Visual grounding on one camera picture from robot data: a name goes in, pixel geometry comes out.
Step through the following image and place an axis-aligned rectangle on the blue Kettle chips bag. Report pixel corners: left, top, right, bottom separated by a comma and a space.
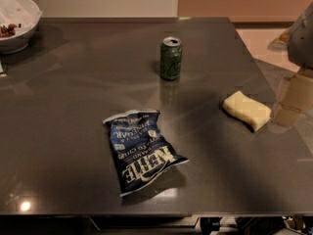
103, 110, 189, 197

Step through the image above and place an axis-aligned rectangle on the white napkin in bowl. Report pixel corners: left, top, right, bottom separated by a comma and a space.
0, 0, 42, 26

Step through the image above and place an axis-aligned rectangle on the yellow sponge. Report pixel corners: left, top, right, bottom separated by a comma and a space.
222, 91, 271, 132

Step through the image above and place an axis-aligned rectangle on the green soda can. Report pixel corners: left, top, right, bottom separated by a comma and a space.
160, 36, 183, 80

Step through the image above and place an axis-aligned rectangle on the white bowl with fruit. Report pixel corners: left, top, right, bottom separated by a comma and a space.
0, 0, 43, 55

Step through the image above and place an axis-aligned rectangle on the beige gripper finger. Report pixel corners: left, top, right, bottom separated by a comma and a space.
273, 69, 313, 127

